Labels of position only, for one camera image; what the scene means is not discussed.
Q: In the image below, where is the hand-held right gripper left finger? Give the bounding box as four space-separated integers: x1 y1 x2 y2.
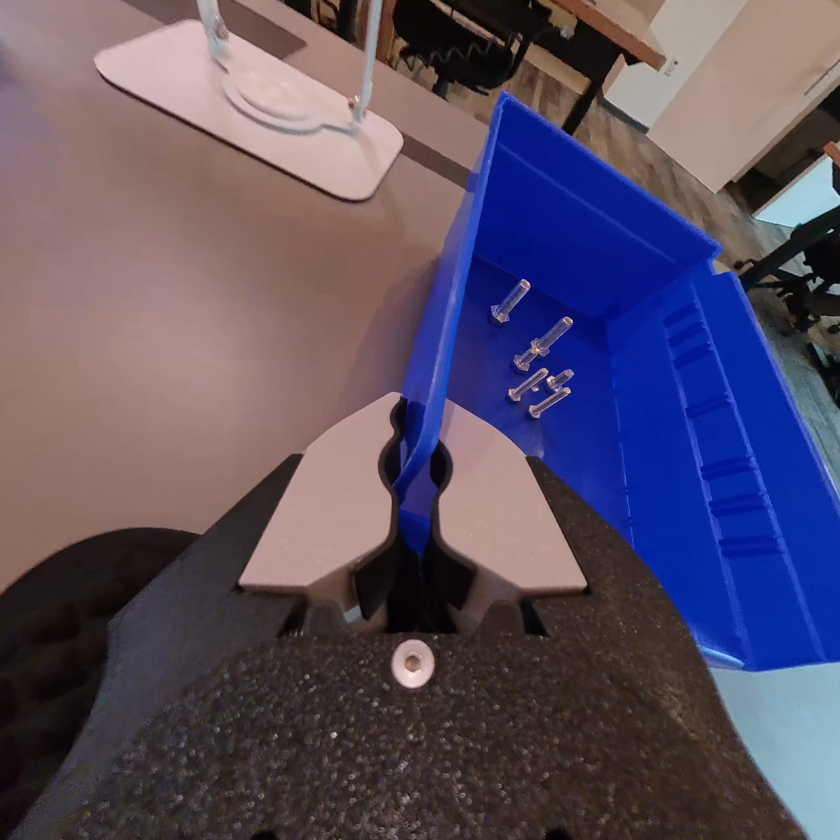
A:
238 392 406 621

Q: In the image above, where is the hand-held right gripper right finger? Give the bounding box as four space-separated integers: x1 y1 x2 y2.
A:
428 399 589 621

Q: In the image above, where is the pile of bare steel bolts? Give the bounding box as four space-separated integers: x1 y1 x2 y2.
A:
488 278 578 421

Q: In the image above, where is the blue plastic bin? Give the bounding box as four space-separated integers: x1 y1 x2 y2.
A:
392 90 840 675

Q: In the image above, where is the wooden top desk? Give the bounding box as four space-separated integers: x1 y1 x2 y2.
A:
543 0 668 137

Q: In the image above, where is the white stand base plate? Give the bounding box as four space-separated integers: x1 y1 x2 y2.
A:
93 0 406 203

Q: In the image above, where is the black coiled cable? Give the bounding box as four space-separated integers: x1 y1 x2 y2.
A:
432 25 521 64

